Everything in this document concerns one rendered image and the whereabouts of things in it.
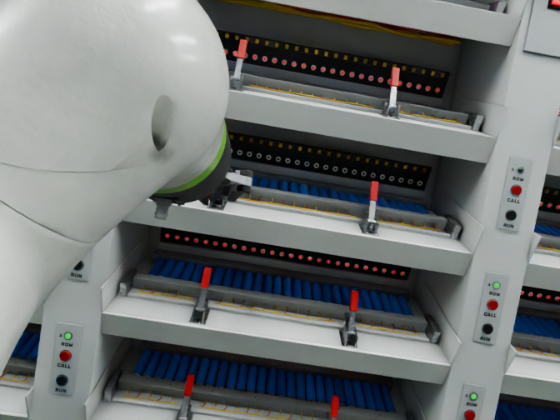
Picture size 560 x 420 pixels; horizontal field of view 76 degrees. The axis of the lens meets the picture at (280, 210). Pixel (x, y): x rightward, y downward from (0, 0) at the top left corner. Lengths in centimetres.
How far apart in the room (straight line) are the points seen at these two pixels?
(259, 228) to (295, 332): 20
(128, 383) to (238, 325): 25
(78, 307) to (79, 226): 53
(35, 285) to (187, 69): 12
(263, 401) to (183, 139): 65
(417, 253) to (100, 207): 56
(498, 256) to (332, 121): 36
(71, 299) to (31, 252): 53
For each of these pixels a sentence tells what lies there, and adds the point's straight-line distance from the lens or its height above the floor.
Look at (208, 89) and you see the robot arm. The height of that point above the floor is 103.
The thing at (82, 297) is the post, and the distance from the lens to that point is 70.
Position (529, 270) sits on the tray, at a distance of 77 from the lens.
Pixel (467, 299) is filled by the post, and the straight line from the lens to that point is 72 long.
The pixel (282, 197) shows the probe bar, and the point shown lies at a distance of 66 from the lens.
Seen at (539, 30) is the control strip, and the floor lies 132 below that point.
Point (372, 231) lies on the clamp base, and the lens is 65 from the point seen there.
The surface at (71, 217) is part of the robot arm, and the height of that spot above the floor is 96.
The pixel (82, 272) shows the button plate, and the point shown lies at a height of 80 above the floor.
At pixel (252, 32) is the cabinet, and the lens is 87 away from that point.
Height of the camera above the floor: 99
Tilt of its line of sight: 3 degrees down
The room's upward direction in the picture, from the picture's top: 10 degrees clockwise
